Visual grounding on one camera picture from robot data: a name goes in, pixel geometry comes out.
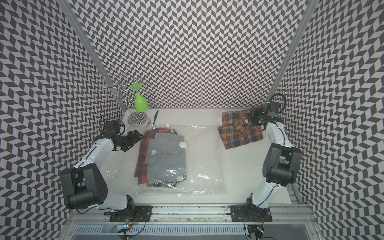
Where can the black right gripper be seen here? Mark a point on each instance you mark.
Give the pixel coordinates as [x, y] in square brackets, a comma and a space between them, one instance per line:
[254, 112]

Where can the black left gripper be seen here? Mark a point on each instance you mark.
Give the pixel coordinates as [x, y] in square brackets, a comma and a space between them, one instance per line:
[133, 139]

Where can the red black buffalo plaid shirt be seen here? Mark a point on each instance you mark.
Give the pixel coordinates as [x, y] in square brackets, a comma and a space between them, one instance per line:
[142, 167]

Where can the grey shirt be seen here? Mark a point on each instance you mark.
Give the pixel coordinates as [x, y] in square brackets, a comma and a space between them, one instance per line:
[166, 161]

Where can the clear plastic vacuum bag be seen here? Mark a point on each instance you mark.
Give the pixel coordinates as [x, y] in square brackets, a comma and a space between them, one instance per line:
[203, 162]

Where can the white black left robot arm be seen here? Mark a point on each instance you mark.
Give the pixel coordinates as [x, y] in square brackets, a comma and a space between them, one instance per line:
[84, 186]

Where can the white round bag valve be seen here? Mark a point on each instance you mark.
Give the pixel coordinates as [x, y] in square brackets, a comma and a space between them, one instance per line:
[183, 145]

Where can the blue green pen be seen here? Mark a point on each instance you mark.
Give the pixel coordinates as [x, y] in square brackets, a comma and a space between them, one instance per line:
[155, 118]

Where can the green plastic wine glass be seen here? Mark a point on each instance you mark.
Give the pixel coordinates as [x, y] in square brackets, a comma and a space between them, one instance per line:
[141, 103]

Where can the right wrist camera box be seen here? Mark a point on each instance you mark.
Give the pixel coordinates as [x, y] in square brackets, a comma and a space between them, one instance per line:
[274, 109]

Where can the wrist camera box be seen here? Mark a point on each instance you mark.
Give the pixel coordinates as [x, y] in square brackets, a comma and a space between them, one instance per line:
[274, 109]
[116, 127]

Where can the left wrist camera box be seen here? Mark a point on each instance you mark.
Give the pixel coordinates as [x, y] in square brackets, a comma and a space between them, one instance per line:
[116, 127]

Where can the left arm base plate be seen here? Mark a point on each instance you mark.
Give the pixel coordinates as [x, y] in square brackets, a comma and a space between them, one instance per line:
[123, 215]

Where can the aluminium frame right floor rail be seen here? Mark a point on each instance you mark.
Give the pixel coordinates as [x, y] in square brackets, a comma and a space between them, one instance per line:
[295, 192]

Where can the left electronics board with wires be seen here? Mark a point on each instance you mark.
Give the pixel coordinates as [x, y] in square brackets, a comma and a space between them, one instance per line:
[132, 227]

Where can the electronics board with wires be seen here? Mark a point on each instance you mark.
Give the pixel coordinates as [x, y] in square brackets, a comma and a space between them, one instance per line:
[132, 227]
[255, 232]

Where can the aluminium front rail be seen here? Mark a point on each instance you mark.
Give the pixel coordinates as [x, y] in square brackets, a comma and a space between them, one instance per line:
[210, 213]

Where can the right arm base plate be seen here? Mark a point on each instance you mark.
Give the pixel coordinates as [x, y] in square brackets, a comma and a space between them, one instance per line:
[239, 214]

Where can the right electronics board with wires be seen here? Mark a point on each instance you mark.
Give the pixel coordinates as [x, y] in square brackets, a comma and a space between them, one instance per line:
[255, 232]

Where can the aluminium frame corner post right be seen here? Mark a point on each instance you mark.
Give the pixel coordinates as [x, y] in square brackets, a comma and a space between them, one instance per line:
[312, 5]

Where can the aluminium frame corner post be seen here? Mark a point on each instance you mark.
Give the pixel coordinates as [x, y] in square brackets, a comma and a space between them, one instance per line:
[70, 16]
[312, 5]

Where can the aluminium frame corner post left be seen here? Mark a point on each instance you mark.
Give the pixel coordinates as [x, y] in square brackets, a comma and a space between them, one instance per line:
[70, 16]

